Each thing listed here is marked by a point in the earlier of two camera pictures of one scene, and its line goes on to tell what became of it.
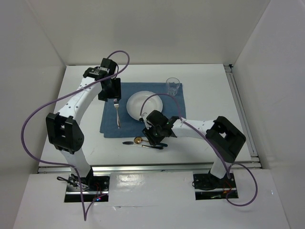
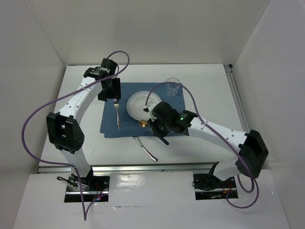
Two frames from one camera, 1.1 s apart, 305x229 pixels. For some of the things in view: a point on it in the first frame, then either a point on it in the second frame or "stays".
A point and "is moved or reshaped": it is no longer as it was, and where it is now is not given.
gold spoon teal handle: [137, 140] -> [143, 123]
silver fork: [116, 104] stays
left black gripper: [116, 93] stays
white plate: [135, 103] stays
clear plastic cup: [172, 85] stays
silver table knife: [131, 143] is moved or reshaped
